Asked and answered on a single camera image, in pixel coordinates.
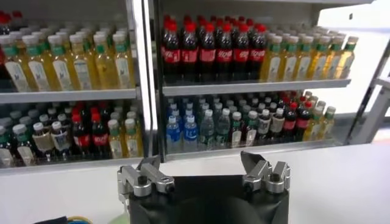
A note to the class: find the grey metal shelf rack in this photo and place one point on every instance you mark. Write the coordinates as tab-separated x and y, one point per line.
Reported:
76	95
243	87

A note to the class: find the yellow tea bottle green label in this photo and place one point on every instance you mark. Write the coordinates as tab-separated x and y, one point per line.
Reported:
16	76
333	64
133	145
289	65
115	146
328	124
346	62
62	74
315	126
123	71
304	65
82	73
319	64
105	71
38	74
272	65

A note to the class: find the clear green water bottle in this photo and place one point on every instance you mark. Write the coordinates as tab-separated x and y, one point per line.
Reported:
207	134
223	132

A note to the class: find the blue water bottle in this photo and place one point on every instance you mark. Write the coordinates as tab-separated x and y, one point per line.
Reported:
190	135
173	135

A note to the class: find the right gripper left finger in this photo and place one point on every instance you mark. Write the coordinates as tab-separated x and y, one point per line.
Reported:
143	181

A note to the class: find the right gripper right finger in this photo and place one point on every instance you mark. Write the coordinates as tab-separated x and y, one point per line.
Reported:
259	175

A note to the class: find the dark bottle white green label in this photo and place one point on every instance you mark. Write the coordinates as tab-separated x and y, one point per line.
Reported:
236	134
5	155
25	153
251	132

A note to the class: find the dark bottle beige label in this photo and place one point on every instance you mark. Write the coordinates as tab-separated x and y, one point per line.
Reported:
264	124
61	140
277	124
43	141

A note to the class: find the cola bottle red label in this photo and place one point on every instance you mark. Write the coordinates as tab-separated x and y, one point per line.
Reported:
172	56
303	122
207	55
189	56
289	124
100	139
241	55
224	55
257	55
81	140

